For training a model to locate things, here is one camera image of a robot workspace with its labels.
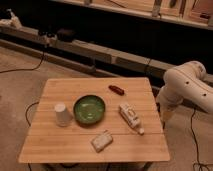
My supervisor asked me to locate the small red object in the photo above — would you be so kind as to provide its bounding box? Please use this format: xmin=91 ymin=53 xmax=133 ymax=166
xmin=108 ymin=85 xmax=125 ymax=96

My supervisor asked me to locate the white plastic bottle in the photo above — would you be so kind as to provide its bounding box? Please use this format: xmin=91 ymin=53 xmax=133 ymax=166
xmin=119 ymin=103 xmax=144 ymax=135

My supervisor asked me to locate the black floor cable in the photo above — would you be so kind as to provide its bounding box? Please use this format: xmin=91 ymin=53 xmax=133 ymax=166
xmin=0 ymin=46 xmax=47 ymax=75

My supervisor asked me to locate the dark device on ledge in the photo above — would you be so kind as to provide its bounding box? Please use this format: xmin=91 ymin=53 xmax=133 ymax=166
xmin=57 ymin=29 xmax=75 ymax=42

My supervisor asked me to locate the green ceramic bowl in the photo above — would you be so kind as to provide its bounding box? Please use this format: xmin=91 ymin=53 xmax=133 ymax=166
xmin=73 ymin=95 xmax=105 ymax=125

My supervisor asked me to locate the white object on ledge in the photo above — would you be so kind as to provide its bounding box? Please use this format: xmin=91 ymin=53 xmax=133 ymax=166
xmin=0 ymin=9 xmax=22 ymax=29

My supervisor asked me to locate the white paper cup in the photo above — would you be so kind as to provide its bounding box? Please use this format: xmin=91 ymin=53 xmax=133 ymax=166
xmin=54 ymin=103 xmax=72 ymax=127

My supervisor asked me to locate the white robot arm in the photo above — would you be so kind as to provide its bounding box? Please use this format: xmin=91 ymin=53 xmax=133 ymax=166
xmin=156 ymin=61 xmax=213 ymax=124

